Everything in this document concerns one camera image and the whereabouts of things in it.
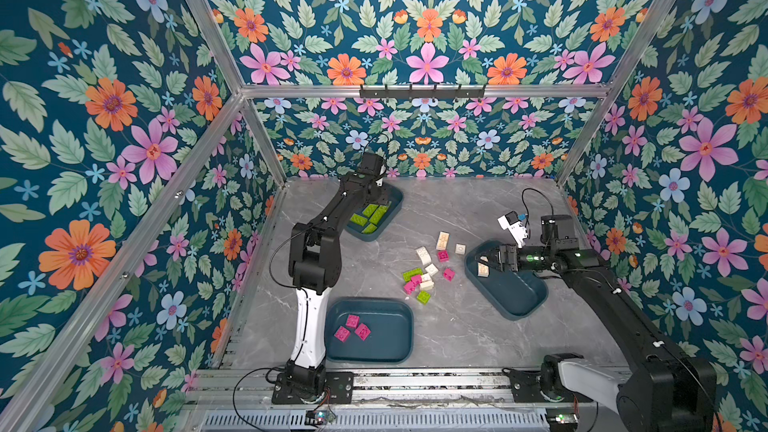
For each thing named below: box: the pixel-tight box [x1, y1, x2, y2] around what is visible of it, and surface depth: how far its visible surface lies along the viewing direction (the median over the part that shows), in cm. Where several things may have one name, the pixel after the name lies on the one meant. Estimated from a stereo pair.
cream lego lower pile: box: [419, 273, 434, 291], surface depth 92 cm
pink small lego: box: [354, 323, 371, 341], surface depth 82 cm
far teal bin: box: [345, 186, 404, 242], surface depth 107 cm
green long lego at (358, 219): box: [349, 213, 369, 227], surface depth 109 cm
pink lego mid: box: [345, 314, 361, 328], surface depth 84 cm
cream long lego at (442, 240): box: [436, 231, 450, 250], surface depth 103 cm
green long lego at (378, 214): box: [369, 205, 388, 225], surface depth 110 cm
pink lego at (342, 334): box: [334, 326, 350, 343], surface depth 82 cm
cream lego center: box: [415, 246, 432, 265], surface depth 98 cm
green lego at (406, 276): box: [402, 268, 423, 282], surface depth 95 cm
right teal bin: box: [465, 240, 549, 321], surface depth 90 cm
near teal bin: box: [325, 328, 415, 365], surface depth 82 cm
